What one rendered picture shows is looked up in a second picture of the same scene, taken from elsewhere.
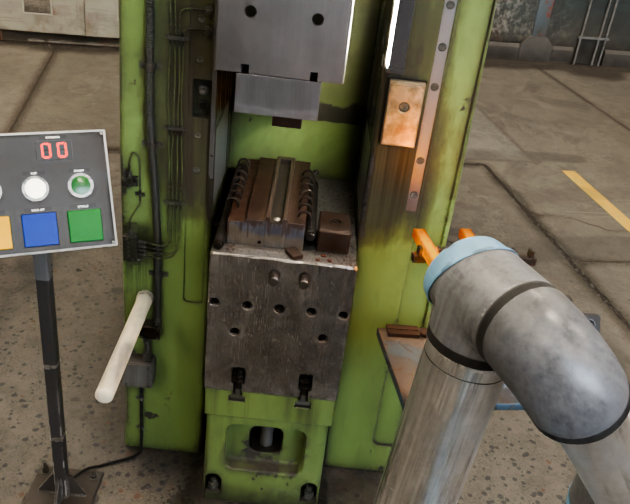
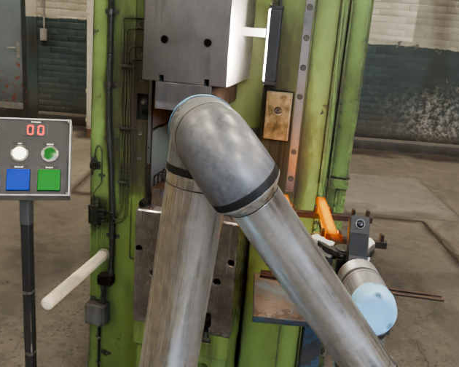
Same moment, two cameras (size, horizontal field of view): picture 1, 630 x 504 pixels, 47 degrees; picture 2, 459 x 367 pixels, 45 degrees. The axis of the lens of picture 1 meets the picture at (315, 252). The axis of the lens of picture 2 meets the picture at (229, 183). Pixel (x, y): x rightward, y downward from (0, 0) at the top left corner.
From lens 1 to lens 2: 0.57 m
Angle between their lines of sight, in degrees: 18
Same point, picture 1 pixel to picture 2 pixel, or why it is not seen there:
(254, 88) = (167, 91)
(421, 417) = (162, 226)
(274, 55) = (180, 68)
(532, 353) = (193, 136)
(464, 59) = (320, 76)
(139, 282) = (100, 242)
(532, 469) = not seen: outside the picture
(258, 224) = not seen: hidden behind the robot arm
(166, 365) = (117, 310)
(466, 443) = (191, 246)
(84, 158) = (55, 137)
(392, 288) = not seen: hidden behind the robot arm
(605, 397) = (242, 167)
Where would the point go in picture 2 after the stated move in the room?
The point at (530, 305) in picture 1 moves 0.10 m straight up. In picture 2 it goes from (200, 109) to (205, 41)
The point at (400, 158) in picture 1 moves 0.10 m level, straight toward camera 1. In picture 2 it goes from (279, 150) to (271, 155)
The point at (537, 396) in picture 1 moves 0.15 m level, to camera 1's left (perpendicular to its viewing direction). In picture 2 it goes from (197, 169) to (103, 156)
